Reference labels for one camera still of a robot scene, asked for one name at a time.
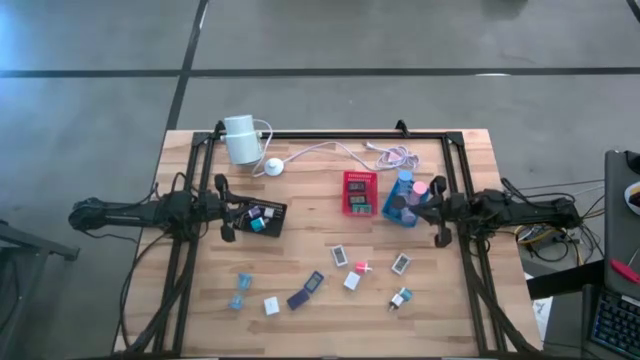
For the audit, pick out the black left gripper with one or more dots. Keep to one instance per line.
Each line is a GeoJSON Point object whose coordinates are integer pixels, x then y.
{"type": "Point", "coordinates": [217, 205]}

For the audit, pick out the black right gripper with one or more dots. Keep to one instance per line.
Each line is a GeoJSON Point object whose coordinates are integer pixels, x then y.
{"type": "Point", "coordinates": [457, 207]}

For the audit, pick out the lavender sand timer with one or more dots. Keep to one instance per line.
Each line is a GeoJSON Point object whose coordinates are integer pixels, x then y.
{"type": "Point", "coordinates": [408, 215]}

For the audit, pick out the teal white charger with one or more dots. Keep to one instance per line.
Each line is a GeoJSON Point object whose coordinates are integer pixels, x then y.
{"type": "Point", "coordinates": [405, 294]}
{"type": "Point", "coordinates": [257, 225]}

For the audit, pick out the pink white charger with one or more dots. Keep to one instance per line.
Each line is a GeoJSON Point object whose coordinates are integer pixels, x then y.
{"type": "Point", "coordinates": [362, 268]}

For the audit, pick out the white digital clock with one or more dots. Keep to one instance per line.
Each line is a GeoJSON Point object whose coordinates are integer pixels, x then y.
{"type": "Point", "coordinates": [338, 255]}
{"type": "Point", "coordinates": [401, 264]}

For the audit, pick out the blue digital clock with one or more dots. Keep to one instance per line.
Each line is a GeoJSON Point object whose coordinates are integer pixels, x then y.
{"type": "Point", "coordinates": [314, 282]}

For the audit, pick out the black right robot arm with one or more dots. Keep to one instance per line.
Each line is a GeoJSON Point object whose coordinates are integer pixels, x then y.
{"type": "Point", "coordinates": [530, 212]}

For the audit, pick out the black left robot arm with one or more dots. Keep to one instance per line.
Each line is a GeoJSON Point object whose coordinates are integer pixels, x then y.
{"type": "Point", "coordinates": [120, 215]}

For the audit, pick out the blue plastic basket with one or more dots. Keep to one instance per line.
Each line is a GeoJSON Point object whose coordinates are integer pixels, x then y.
{"type": "Point", "coordinates": [392, 212]}

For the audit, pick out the black plastic basket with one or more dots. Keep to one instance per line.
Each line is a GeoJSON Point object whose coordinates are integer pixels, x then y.
{"type": "Point", "coordinates": [275, 227]}

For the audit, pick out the white round puck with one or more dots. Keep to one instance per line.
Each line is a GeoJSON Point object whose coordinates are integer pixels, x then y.
{"type": "Point", "coordinates": [273, 167]}

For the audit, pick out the red plastic basket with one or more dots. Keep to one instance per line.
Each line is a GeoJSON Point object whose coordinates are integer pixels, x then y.
{"type": "Point", "coordinates": [372, 192]}

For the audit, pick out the white cylindrical lamp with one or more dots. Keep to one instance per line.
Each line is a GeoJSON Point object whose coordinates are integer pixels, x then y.
{"type": "Point", "coordinates": [242, 142]}

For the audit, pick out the navy digital clock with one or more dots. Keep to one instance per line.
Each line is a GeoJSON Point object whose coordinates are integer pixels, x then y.
{"type": "Point", "coordinates": [298, 299]}

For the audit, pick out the black desk crossbar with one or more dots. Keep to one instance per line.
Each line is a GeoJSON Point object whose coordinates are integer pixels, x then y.
{"type": "Point", "coordinates": [565, 279]}

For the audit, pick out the white paper sheet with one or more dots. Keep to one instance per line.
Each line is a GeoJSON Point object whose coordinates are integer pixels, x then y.
{"type": "Point", "coordinates": [542, 312]}

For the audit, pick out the dark grey desk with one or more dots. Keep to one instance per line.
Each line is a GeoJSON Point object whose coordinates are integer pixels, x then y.
{"type": "Point", "coordinates": [616, 235]}

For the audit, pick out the white orange object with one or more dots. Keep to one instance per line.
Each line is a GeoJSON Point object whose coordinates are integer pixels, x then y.
{"type": "Point", "coordinates": [634, 197]}

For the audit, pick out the black side table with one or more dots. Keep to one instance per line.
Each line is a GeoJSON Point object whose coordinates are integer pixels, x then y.
{"type": "Point", "coordinates": [40, 247]}

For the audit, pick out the backlit keyboard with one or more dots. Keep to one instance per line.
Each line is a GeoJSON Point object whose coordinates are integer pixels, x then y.
{"type": "Point", "coordinates": [617, 325]}

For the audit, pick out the black aluminium rig frame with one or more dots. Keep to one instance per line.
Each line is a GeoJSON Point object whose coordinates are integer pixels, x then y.
{"type": "Point", "coordinates": [350, 135]}

